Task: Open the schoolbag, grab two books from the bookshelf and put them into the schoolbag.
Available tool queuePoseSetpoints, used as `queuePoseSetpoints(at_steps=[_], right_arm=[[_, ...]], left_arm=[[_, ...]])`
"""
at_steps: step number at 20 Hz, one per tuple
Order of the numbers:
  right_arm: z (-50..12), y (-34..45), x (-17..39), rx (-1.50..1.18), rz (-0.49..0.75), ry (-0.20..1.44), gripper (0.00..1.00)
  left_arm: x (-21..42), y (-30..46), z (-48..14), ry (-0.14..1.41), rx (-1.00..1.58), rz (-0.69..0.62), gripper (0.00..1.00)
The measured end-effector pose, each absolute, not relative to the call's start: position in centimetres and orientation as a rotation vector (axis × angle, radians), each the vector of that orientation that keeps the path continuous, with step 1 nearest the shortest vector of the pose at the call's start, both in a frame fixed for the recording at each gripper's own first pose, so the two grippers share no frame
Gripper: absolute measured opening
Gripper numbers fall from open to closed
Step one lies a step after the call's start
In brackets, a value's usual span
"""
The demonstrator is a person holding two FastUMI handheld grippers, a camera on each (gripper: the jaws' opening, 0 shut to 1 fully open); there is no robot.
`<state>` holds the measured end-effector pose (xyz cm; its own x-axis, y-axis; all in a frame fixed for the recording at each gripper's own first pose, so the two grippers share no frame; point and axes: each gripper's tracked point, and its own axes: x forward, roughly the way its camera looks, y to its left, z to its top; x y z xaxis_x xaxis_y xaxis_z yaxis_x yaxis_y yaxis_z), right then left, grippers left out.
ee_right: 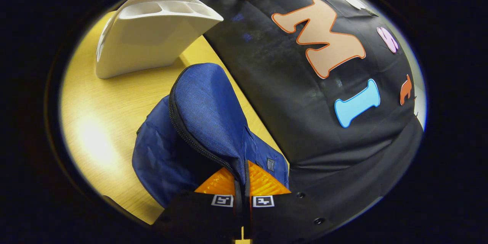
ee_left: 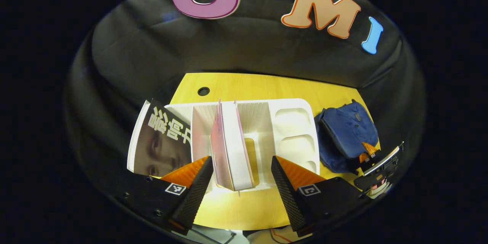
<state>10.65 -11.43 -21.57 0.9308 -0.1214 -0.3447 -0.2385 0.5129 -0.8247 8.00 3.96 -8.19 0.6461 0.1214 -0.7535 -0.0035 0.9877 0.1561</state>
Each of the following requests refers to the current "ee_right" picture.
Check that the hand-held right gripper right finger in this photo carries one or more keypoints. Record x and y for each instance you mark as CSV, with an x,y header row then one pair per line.
x,y
282,217

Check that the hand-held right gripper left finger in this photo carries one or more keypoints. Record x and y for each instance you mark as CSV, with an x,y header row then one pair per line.
x,y
202,217

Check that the blue schoolbag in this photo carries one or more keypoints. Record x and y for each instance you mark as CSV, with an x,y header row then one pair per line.
x,y
206,110

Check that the white bookshelf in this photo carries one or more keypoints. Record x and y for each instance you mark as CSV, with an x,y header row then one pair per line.
x,y
145,42

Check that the black backdrop cloth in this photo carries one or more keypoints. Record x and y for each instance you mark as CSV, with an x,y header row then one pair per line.
x,y
274,95

